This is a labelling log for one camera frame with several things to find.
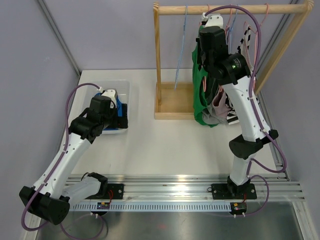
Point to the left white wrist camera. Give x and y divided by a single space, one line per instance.
112 94

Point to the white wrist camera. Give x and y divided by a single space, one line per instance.
212 20
112 94

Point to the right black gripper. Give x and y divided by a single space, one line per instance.
199 59

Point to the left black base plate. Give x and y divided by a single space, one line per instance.
115 191

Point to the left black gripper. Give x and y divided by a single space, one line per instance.
121 122

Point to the white slotted cable duct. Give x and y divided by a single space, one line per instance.
125 206

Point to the pink tank top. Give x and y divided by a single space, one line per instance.
219 104

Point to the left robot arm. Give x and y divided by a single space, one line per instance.
47 198

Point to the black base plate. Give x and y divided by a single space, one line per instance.
225 191
115 191

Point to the pink wire hanger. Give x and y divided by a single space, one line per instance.
228 22
204 80
256 33

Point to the aluminium mounting rail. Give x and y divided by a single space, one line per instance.
194 187

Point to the black white striped tank top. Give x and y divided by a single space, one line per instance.
243 49

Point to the clear plastic basket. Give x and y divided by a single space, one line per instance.
122 87

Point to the wooden clothes rack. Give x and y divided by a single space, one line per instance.
177 104

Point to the blue tank top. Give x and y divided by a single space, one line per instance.
105 132

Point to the grey tank top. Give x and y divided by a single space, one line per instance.
208 115

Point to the green tank top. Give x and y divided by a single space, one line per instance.
199 102

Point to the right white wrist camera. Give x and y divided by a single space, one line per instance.
212 20

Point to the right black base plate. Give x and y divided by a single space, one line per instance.
225 191

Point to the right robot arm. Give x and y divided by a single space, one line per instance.
231 71

